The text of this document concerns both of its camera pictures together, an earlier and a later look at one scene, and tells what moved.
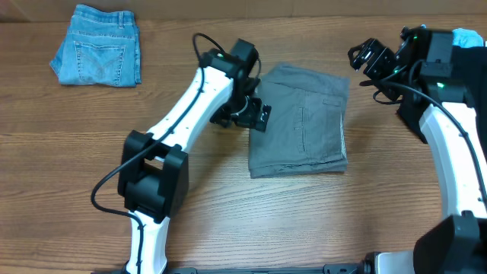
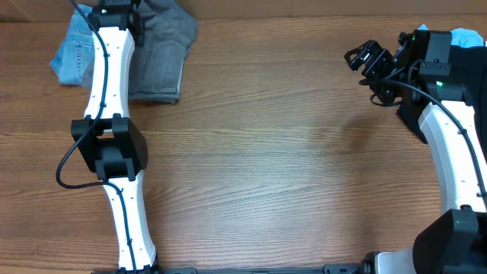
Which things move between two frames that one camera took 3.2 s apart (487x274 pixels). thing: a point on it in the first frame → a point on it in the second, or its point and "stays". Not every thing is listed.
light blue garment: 465,37 stays
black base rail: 331,269 stays
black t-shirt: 469,65 stays
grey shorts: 306,130 → 157,65
